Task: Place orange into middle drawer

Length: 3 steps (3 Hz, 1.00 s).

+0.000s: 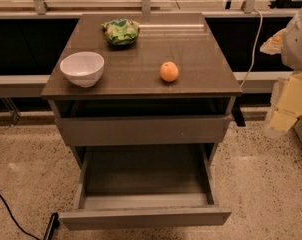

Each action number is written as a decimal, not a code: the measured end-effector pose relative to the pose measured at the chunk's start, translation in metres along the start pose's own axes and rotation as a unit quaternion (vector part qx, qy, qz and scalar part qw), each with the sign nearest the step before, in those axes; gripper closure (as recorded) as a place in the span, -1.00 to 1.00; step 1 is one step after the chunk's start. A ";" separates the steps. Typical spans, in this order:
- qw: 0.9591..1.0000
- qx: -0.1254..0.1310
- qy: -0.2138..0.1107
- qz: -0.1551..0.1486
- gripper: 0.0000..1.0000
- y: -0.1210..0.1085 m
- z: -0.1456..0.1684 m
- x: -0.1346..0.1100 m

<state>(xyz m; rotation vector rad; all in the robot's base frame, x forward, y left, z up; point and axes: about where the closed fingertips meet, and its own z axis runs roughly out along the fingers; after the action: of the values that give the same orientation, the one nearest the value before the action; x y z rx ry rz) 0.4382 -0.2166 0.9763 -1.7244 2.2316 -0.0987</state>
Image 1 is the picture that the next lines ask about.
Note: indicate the green chip bag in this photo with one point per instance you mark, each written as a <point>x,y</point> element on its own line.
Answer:
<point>121,31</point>

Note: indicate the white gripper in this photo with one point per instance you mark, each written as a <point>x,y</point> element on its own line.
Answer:
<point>298,45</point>

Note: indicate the grey top drawer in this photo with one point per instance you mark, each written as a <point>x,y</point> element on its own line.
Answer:
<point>141,121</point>

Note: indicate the metal window railing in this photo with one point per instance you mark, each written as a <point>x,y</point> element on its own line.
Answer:
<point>144,0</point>

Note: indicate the white ceramic bowl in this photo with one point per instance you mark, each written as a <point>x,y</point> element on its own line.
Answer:
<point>83,69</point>

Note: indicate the orange fruit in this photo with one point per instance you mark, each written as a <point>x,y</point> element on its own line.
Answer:
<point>169,72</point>

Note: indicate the grey drawer cabinet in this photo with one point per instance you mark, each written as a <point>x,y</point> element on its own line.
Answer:
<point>133,72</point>

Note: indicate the grey open middle drawer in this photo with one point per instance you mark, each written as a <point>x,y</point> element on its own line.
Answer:
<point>151,186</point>

